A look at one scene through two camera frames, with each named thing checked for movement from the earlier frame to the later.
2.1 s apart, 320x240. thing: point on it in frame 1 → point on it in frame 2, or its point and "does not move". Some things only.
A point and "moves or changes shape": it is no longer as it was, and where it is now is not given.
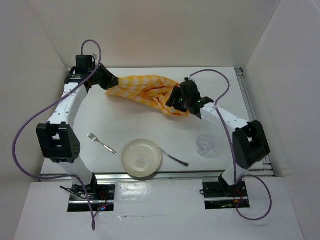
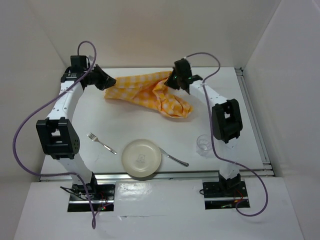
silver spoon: [163, 152] does not move
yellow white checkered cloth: [153, 90] moves or changes shape
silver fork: [94, 137] does not move
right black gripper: [176, 93] → [170, 82]
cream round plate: [141, 158] does not move
